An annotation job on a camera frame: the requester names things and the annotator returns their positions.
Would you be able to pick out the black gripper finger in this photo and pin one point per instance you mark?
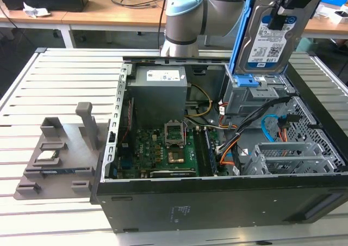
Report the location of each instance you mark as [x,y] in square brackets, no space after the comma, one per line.
[277,21]

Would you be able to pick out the hard disk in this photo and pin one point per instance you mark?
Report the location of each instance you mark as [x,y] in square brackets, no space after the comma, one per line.
[261,47]

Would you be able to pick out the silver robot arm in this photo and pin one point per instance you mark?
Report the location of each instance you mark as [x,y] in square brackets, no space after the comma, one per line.
[185,20]

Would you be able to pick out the grey metal disk bay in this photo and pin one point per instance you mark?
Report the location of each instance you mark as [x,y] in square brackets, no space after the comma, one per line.
[285,159]

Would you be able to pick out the pale teal chair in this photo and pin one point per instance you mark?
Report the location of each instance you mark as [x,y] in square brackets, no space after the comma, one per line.
[305,45]

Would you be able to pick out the blue plastic latch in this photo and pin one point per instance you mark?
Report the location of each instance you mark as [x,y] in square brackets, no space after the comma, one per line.
[244,80]

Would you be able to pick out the grey metal drive cage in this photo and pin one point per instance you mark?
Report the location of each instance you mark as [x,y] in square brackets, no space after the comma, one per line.
[244,99]

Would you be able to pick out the grey power supply unit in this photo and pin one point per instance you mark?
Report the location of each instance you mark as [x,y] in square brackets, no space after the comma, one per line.
[157,96]

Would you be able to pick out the thin locking lever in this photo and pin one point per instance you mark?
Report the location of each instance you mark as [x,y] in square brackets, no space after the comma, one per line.
[185,134]

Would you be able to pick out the black RAM slot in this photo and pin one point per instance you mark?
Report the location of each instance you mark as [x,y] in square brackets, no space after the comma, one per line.
[198,150]
[207,153]

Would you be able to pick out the CPU socket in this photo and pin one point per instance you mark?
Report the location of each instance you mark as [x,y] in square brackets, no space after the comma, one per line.
[175,156]

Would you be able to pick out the green motherboard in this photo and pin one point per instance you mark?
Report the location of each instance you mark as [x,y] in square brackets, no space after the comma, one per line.
[148,148]

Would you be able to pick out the black graphics card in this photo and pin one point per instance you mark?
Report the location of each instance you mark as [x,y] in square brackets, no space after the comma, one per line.
[171,173]

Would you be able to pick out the long wooden desk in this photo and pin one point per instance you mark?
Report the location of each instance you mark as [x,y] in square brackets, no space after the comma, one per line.
[89,14]

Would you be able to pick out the black PC case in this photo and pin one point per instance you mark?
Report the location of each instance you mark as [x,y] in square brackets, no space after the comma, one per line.
[217,202]

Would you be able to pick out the crumpled white paper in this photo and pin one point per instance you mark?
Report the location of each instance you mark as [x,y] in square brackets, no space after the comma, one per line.
[35,10]

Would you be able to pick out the grey parts rack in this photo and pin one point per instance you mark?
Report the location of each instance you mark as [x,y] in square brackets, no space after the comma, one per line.
[73,159]

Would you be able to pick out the silver CPU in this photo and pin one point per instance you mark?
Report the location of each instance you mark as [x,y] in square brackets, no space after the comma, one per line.
[46,155]

